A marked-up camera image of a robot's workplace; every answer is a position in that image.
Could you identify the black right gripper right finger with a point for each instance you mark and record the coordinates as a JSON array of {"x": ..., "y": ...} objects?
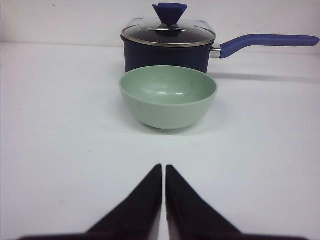
[{"x": 189, "y": 217}]

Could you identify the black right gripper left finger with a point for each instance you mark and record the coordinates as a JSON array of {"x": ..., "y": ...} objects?
[{"x": 135, "y": 218}]

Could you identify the green bowl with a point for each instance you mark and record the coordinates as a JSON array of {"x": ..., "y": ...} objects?
[{"x": 167, "y": 97}]

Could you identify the dark blue saucepan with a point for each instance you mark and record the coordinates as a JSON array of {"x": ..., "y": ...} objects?
[{"x": 137, "y": 55}]

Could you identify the glass lid blue knob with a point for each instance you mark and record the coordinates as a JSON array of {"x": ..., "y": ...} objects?
[{"x": 168, "y": 29}]

